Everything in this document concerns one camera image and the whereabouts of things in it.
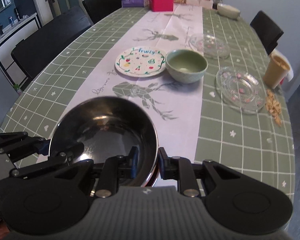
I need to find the black chair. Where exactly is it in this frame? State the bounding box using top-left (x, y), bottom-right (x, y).
top-left (82, 0), bottom-right (122, 24)
top-left (11, 6), bottom-right (91, 80)
top-left (250, 10), bottom-right (284, 55)

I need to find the small glass jar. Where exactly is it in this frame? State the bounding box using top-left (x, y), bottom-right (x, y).
top-left (212, 0), bottom-right (223, 10)

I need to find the black chair near left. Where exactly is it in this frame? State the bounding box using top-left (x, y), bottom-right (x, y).
top-left (11, 6), bottom-right (91, 80)

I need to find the cream bowl at far end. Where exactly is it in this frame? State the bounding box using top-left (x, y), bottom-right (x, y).
top-left (217, 3), bottom-right (241, 20)

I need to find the white box at far end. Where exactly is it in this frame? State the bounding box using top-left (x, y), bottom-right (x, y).
top-left (185, 0), bottom-right (213, 9)

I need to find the white deer table runner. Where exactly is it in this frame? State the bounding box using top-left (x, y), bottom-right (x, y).
top-left (20, 3), bottom-right (204, 196)

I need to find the fruity painted white plate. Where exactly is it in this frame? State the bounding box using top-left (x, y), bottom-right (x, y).
top-left (114, 46), bottom-right (166, 78)

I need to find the pink square box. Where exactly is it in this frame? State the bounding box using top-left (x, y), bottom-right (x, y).
top-left (149, 0), bottom-right (174, 12)

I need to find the black chair far left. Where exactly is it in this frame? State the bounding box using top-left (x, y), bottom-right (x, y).
top-left (82, 0), bottom-right (122, 24)

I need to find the orange steel bowl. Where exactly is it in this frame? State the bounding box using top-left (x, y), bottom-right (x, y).
top-left (49, 96), bottom-right (159, 186)

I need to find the white sideboard cabinet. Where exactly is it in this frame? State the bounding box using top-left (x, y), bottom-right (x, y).
top-left (0, 13), bottom-right (41, 86)

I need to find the purple tissue box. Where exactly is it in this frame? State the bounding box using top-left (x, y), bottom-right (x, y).
top-left (121, 0), bottom-right (149, 8)

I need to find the white cloth on stool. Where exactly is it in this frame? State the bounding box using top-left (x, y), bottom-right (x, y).
top-left (272, 48), bottom-right (294, 86)

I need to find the clear glass plate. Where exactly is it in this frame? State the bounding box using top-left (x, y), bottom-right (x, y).
top-left (216, 67), bottom-right (266, 112)
top-left (189, 34), bottom-right (230, 59)

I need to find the green ceramic bowl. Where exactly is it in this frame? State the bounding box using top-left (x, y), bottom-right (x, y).
top-left (165, 49), bottom-right (208, 84)

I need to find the green checked tablecloth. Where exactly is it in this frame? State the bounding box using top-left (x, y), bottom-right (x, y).
top-left (0, 8), bottom-right (295, 198)

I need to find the beige paper cup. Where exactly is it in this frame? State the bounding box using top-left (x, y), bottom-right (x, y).
top-left (263, 53), bottom-right (291, 89)

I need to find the black chair right side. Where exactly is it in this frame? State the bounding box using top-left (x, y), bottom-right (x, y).
top-left (250, 10), bottom-right (284, 55)

